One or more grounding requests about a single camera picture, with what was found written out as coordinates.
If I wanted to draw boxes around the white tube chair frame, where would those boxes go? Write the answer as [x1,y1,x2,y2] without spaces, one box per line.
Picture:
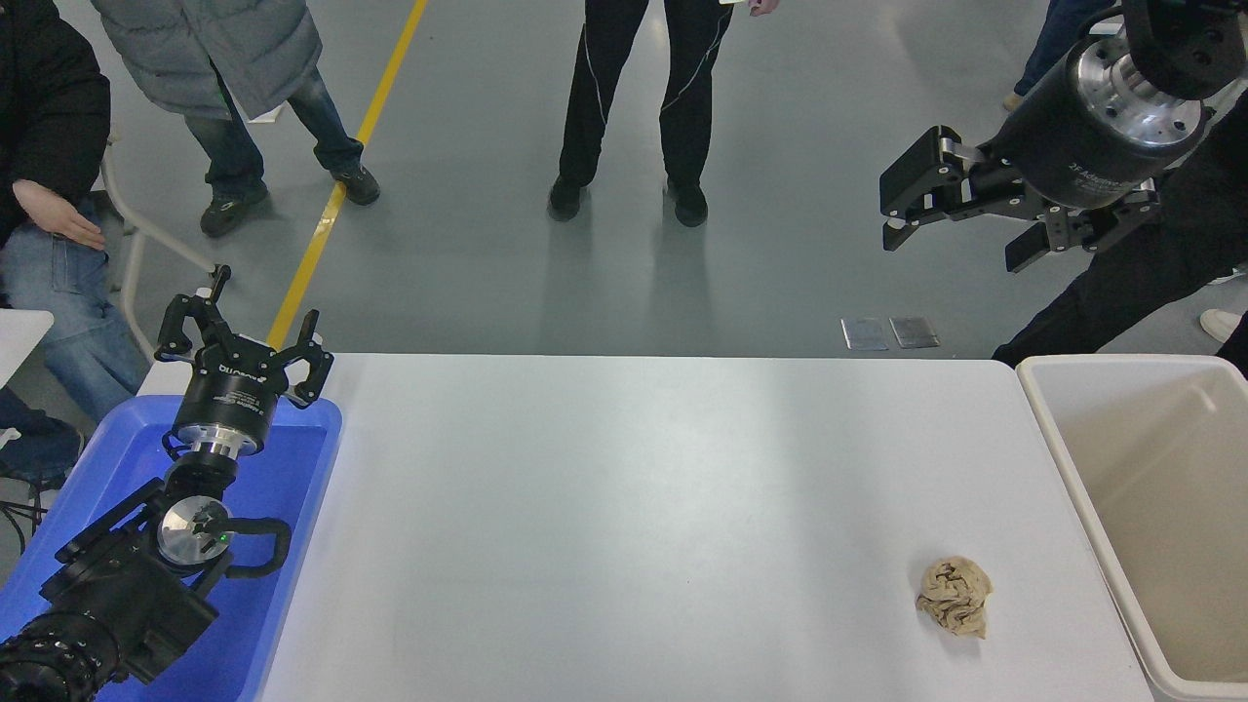
[97,136,220,357]

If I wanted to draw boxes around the standing person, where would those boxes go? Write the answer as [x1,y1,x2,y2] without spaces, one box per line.
[1002,0,1117,111]
[992,93,1248,379]
[90,0,381,240]
[546,0,781,228]

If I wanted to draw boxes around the tan paper ball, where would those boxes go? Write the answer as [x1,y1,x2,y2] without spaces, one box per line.
[915,556,994,641]

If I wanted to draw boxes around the seated person's hand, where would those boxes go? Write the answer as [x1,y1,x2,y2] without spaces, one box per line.
[12,180,106,252]

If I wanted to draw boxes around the seated person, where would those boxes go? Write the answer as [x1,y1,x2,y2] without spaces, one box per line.
[0,0,152,488]

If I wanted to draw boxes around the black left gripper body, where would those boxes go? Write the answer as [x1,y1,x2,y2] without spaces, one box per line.
[174,336,292,442]

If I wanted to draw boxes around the large pale plastic bin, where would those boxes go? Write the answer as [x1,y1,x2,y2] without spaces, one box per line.
[1016,354,1248,701]

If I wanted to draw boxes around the blue plastic tray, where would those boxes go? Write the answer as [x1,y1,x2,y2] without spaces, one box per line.
[0,395,344,702]

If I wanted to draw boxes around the small white side table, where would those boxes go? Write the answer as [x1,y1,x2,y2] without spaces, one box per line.
[0,310,55,386]

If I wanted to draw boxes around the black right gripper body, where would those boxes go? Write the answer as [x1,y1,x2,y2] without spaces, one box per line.
[987,41,1210,212]

